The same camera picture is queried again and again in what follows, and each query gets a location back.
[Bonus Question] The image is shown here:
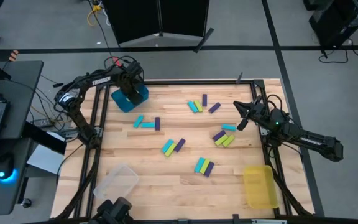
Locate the black computer mouse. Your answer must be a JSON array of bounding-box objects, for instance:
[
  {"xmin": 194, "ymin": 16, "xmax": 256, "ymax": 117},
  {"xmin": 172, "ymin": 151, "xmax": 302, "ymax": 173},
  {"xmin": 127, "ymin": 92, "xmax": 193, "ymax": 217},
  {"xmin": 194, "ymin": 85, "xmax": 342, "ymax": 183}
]
[{"xmin": 0, "ymin": 154, "xmax": 16, "ymax": 181}]

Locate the blue plastic bin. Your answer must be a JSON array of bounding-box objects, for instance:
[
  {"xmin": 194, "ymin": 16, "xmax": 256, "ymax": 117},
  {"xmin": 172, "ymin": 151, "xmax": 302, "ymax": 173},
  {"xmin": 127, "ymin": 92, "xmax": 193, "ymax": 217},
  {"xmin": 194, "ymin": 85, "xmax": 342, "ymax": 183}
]
[{"xmin": 110, "ymin": 83, "xmax": 150, "ymax": 113}]

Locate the black flat panel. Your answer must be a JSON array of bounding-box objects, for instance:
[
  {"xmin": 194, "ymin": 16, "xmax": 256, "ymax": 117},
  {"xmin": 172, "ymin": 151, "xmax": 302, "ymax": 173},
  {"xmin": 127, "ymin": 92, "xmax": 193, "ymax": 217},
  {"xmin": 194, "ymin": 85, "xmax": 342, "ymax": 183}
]
[{"xmin": 22, "ymin": 121, "xmax": 68, "ymax": 156}]

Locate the black folding partition screen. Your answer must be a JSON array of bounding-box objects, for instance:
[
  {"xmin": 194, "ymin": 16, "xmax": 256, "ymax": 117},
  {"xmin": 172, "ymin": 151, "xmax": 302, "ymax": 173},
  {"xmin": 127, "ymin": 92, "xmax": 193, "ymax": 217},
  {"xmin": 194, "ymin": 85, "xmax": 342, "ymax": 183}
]
[{"xmin": 101, "ymin": 0, "xmax": 214, "ymax": 53}]

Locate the black floor cable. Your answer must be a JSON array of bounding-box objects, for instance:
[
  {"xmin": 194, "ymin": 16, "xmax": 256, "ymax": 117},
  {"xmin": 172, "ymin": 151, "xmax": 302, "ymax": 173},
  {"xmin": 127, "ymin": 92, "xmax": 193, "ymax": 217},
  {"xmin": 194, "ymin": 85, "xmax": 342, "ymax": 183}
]
[{"xmin": 318, "ymin": 39, "xmax": 358, "ymax": 65}]

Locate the black bulky device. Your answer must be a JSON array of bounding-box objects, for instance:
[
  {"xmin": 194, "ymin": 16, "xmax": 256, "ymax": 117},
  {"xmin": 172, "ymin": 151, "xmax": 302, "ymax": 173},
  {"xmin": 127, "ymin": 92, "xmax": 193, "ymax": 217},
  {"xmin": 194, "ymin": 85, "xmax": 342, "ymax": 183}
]
[{"xmin": 88, "ymin": 196, "xmax": 134, "ymax": 224}]

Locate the black aluminium table frame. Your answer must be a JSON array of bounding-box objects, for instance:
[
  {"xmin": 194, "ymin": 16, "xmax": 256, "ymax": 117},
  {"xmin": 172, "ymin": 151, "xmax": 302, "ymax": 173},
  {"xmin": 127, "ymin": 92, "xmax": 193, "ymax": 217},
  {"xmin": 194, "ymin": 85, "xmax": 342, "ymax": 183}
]
[{"xmin": 53, "ymin": 79, "xmax": 315, "ymax": 224}]

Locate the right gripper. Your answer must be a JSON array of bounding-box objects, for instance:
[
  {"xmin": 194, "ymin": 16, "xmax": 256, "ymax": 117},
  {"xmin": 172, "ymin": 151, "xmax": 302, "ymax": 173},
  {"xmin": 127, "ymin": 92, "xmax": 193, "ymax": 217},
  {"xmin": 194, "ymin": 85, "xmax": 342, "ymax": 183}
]
[{"xmin": 233, "ymin": 101, "xmax": 273, "ymax": 131}]

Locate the clear plastic bin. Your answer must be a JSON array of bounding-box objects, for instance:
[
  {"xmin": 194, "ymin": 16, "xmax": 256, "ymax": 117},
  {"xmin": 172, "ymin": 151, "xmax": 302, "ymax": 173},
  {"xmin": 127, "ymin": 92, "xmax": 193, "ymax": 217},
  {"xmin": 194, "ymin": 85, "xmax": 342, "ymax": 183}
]
[{"xmin": 93, "ymin": 163, "xmax": 140, "ymax": 208}]

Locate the grey flat box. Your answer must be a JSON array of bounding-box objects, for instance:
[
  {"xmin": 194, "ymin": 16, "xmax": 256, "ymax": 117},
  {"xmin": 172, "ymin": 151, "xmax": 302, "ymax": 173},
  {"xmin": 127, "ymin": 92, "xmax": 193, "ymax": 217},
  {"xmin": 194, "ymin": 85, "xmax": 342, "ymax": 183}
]
[{"xmin": 26, "ymin": 144, "xmax": 64, "ymax": 175}]

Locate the yellow cable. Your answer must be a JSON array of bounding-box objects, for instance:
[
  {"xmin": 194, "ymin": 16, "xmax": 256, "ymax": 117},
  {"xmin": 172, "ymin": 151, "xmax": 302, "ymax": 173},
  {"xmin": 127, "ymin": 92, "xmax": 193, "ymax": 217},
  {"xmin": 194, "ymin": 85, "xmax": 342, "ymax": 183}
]
[{"xmin": 86, "ymin": 2, "xmax": 104, "ymax": 27}]

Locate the grey power strip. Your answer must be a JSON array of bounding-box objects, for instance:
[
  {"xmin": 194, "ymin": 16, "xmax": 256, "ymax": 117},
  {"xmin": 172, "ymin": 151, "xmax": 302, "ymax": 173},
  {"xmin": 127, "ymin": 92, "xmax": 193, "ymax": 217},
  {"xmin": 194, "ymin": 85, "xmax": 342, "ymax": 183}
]
[{"xmin": 31, "ymin": 118, "xmax": 55, "ymax": 128}]

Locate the black desk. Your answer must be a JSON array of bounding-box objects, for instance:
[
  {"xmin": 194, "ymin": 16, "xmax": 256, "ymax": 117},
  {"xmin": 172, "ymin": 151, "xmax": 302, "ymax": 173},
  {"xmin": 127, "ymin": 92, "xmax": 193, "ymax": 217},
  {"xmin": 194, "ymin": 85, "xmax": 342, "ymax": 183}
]
[{"xmin": 0, "ymin": 60, "xmax": 45, "ymax": 216}]

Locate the black equipment case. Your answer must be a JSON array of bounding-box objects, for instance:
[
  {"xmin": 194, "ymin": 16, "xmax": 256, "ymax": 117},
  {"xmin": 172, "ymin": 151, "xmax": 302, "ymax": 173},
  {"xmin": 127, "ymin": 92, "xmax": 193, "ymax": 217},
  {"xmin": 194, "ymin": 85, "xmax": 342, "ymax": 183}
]
[{"xmin": 303, "ymin": 0, "xmax": 358, "ymax": 47}]

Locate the yellow plastic bin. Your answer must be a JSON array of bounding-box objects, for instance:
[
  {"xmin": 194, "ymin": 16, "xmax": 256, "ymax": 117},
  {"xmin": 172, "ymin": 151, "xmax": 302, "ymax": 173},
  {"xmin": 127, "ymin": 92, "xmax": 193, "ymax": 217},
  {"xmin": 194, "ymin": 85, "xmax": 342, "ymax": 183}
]
[{"xmin": 242, "ymin": 164, "xmax": 280, "ymax": 210}]

